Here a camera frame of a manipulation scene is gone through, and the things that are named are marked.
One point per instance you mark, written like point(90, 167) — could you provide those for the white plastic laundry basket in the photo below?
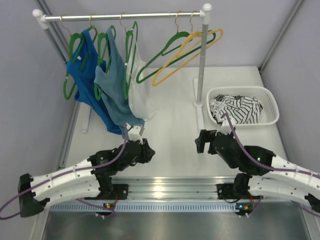
point(269, 115)

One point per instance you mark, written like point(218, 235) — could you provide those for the slotted grey cable duct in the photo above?
point(153, 207)

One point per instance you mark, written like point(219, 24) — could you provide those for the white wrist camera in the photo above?
point(224, 127)
point(135, 132)

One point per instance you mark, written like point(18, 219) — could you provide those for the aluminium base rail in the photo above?
point(172, 188)

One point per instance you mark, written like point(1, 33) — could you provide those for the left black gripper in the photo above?
point(147, 153)

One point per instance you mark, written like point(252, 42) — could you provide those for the green hanger with blue top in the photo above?
point(80, 70)

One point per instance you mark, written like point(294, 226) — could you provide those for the bright blue tank top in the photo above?
point(101, 111)

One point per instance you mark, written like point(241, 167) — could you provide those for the yellow hanger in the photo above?
point(196, 45)

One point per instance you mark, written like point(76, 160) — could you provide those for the white and silver clothes rack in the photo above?
point(44, 20)

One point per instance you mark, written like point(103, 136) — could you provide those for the green hanger with grey-blue top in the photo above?
point(103, 46)

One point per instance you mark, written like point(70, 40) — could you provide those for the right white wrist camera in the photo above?
point(224, 127)

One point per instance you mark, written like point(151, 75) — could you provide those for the grey-blue tank top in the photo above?
point(112, 86)

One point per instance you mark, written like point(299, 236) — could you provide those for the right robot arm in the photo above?
point(262, 172)

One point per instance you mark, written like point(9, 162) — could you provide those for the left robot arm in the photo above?
point(89, 179)

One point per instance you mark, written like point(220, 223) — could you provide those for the green hanger with white top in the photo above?
point(131, 37)

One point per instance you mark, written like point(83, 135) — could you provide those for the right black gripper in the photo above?
point(205, 136)

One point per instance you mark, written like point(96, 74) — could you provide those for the white black-striped tank top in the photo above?
point(222, 104)

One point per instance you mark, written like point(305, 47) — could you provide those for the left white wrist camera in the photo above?
point(135, 132)

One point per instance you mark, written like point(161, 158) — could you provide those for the black white-striped garment in basket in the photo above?
point(248, 110)

